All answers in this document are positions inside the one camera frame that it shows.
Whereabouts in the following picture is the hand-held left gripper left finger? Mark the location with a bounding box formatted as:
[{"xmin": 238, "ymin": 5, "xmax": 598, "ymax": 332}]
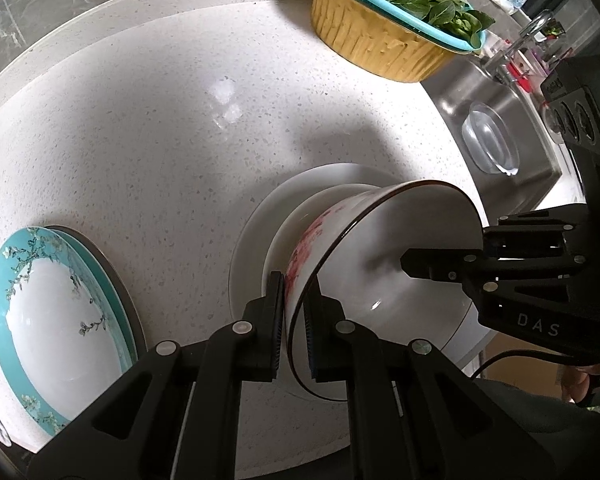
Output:
[{"xmin": 27, "ymin": 271, "xmax": 286, "ymax": 480}]

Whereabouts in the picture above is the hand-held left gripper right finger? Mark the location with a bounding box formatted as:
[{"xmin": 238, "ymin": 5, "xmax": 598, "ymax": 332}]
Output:
[{"xmin": 302, "ymin": 280, "xmax": 556, "ymax": 480}]

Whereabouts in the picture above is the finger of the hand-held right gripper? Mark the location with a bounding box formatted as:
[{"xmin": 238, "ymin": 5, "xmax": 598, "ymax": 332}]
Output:
[
  {"xmin": 400, "ymin": 246, "xmax": 587, "ymax": 292},
  {"xmin": 482, "ymin": 204, "xmax": 590, "ymax": 258}
]

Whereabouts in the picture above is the white bowl with red flowers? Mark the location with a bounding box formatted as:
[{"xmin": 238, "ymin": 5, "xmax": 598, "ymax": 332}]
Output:
[{"xmin": 282, "ymin": 180, "xmax": 486, "ymax": 403}]

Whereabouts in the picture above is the teal rimmed floral plate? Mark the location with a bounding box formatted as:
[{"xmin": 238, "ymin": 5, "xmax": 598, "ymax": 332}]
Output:
[
  {"xmin": 55, "ymin": 229, "xmax": 140, "ymax": 366},
  {"xmin": 0, "ymin": 226, "xmax": 136, "ymax": 436}
]

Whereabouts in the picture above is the person's right hand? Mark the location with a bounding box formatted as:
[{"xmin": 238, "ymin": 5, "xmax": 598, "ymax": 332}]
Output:
[{"xmin": 560, "ymin": 362, "xmax": 600, "ymax": 409}]

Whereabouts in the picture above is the chrome faucet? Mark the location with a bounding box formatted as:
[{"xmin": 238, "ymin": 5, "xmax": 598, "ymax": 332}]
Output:
[{"xmin": 485, "ymin": 10, "xmax": 556, "ymax": 86}]

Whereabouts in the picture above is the person's dark clothing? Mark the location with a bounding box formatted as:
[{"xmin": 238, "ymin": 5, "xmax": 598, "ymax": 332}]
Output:
[{"xmin": 472, "ymin": 375, "xmax": 600, "ymax": 480}]

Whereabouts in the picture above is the yellow plastic basin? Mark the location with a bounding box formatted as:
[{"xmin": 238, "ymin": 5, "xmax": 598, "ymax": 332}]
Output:
[{"xmin": 310, "ymin": 0, "xmax": 463, "ymax": 83}]

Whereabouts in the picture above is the black cable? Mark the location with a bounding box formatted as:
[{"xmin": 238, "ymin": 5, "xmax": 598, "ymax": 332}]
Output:
[{"xmin": 472, "ymin": 347, "xmax": 581, "ymax": 378}]

